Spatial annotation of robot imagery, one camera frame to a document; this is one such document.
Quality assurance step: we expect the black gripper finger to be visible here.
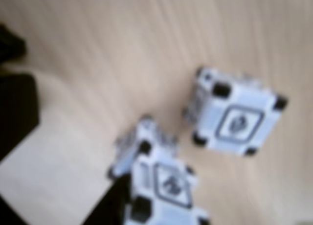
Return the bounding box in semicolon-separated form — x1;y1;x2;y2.
80;173;133;225

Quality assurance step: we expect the white cube zigzag symbol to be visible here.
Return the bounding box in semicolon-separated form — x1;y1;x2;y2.
107;114;210;225

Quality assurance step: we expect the white cube heart symbol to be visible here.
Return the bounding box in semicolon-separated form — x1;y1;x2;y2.
183;66;289;158

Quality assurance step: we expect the black bulky object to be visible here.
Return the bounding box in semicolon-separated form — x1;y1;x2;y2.
0;22;40;161

